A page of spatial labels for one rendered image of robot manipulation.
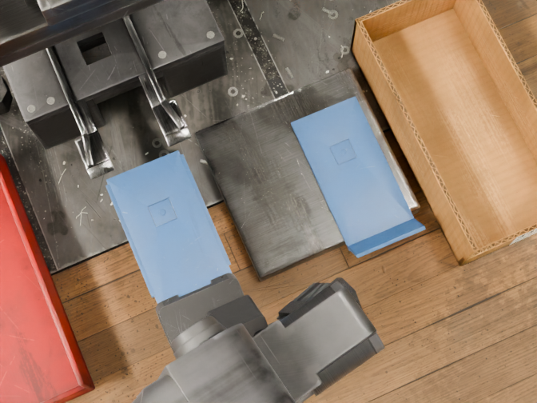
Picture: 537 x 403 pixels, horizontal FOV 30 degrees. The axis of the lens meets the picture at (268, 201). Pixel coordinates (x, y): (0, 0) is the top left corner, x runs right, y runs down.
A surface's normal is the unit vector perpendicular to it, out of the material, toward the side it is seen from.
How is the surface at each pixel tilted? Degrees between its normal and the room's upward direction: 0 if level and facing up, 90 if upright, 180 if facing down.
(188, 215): 2
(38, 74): 0
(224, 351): 18
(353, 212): 0
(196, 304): 31
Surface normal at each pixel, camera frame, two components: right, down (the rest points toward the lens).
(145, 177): 0.02, -0.25
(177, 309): 0.23, 0.22
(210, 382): 0.25, -0.42
